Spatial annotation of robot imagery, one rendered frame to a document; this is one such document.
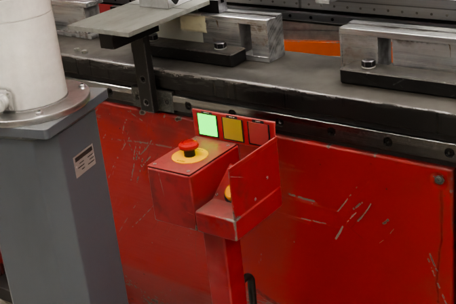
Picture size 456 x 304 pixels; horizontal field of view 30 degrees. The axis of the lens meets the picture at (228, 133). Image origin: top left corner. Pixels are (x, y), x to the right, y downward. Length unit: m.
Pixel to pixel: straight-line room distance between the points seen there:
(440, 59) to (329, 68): 0.25
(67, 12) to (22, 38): 0.95
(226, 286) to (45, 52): 0.66
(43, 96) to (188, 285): 0.92
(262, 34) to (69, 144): 0.64
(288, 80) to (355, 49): 0.15
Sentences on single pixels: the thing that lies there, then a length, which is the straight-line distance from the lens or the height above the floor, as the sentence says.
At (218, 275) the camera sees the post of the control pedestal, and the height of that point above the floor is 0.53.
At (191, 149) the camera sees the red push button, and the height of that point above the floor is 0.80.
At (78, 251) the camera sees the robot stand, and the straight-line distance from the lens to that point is 1.40.
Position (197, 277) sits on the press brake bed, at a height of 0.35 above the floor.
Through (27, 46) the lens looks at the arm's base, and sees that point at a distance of 1.30.
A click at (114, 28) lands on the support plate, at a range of 1.77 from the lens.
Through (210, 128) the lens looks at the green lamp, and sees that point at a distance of 1.71.
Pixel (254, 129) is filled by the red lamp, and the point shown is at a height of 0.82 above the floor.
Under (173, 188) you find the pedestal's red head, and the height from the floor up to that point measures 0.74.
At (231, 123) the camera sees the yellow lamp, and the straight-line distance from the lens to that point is 1.67.
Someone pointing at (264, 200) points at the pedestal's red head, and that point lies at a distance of 1.63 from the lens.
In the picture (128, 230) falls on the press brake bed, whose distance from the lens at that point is 2.18.
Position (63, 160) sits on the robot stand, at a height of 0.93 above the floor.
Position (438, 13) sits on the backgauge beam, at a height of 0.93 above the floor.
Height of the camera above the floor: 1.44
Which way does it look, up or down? 22 degrees down
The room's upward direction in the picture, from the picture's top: 6 degrees counter-clockwise
